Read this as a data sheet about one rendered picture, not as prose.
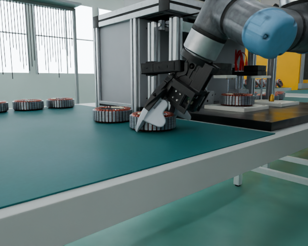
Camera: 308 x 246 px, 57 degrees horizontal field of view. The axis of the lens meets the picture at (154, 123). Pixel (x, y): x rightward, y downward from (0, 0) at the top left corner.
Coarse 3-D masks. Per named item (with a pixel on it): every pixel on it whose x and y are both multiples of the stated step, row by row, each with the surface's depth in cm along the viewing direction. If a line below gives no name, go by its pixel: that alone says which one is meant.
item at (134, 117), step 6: (132, 114) 67; (138, 114) 66; (168, 114) 66; (174, 114) 70; (132, 120) 66; (168, 120) 65; (174, 120) 66; (132, 126) 66; (144, 126) 64; (150, 126) 63; (156, 126) 64; (162, 126) 64; (168, 126) 65; (174, 126) 67
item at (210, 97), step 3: (210, 93) 104; (213, 93) 105; (207, 96) 103; (210, 96) 104; (213, 96) 105; (207, 99) 103; (210, 99) 104; (213, 99) 106; (204, 102) 102; (207, 102) 103; (210, 102) 105; (213, 102) 106
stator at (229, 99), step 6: (222, 96) 92; (228, 96) 90; (234, 96) 89; (240, 96) 88; (246, 96) 89; (252, 96) 90; (222, 102) 92; (228, 102) 90; (234, 102) 89; (240, 102) 89; (246, 102) 89; (252, 102) 90
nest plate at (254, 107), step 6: (210, 108) 93; (216, 108) 92; (222, 108) 90; (228, 108) 88; (234, 108) 87; (240, 108) 85; (246, 108) 85; (252, 108) 87; (258, 108) 89; (264, 108) 92
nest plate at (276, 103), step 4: (256, 100) 115; (260, 100) 115; (264, 100) 115; (268, 100) 115; (276, 100) 115; (260, 104) 106; (264, 104) 105; (268, 104) 104; (272, 104) 102; (276, 104) 101; (280, 104) 100; (284, 104) 101; (288, 104) 104; (292, 104) 106; (296, 104) 108
